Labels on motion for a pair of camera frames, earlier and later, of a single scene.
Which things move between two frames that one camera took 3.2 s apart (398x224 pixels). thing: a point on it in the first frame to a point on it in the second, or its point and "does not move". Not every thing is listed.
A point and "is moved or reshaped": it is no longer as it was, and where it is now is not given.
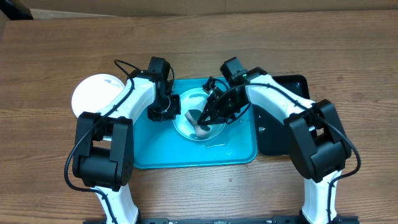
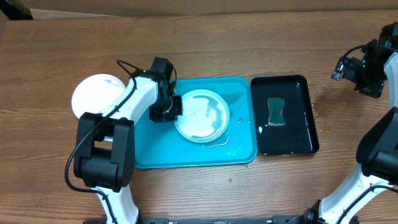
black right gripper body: x=214 y=106 to x=351 y=69
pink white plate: x=92 y=93 does not move
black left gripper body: x=165 y=109 does not move
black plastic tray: x=273 y=134 does not move
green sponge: x=193 y=116 is moved or reshaped
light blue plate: x=194 y=99 does not move
